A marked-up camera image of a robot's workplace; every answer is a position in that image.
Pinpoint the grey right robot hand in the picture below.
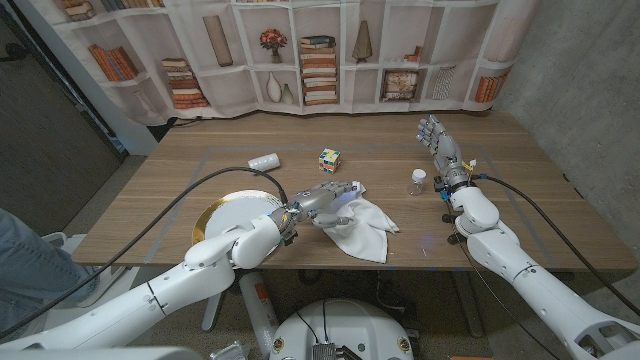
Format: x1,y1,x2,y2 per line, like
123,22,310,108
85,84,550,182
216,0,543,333
417,114,473,189

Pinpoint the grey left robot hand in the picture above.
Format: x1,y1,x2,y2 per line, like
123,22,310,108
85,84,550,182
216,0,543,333
279,179,361,236

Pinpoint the white cloth napkin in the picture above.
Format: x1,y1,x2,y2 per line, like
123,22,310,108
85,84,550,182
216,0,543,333
319,180,401,265

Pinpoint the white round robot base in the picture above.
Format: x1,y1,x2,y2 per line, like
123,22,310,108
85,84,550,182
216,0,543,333
269,298,415,360

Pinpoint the multicoloured rubik's cube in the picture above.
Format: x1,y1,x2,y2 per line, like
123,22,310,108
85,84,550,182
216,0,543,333
318,147,342,175

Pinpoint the clear white-capped medicine bottle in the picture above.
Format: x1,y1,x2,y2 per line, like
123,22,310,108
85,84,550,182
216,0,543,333
407,168,428,197

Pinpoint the white gold-rimmed paper plate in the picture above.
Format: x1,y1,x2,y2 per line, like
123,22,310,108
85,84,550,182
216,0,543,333
191,189,284,251

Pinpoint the white ribbed cylinder roll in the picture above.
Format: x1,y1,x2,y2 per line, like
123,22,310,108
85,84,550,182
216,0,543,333
247,152,281,174

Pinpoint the white tube with orange label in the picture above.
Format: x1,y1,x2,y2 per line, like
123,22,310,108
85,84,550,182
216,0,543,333
238,271,280,359

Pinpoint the printed bookshelf backdrop cloth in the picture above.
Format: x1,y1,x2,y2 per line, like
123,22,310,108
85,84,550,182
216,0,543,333
27,0,544,127

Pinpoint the grey table leg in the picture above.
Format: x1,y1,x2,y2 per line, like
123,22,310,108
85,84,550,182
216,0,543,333
452,271,485,339
201,292,226,333

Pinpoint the white chair base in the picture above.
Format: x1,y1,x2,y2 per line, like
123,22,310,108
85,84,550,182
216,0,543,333
39,231,84,256

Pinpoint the person's leg in jeans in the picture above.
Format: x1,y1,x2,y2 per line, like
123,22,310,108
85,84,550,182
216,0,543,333
0,208,101,346

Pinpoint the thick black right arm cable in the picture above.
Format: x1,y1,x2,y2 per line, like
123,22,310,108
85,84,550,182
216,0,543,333
474,172,640,317

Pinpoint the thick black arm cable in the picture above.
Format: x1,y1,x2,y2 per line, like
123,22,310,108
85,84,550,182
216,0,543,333
474,172,640,317
0,166,290,341

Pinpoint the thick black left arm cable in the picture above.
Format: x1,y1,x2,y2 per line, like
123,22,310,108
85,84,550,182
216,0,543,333
0,166,290,341

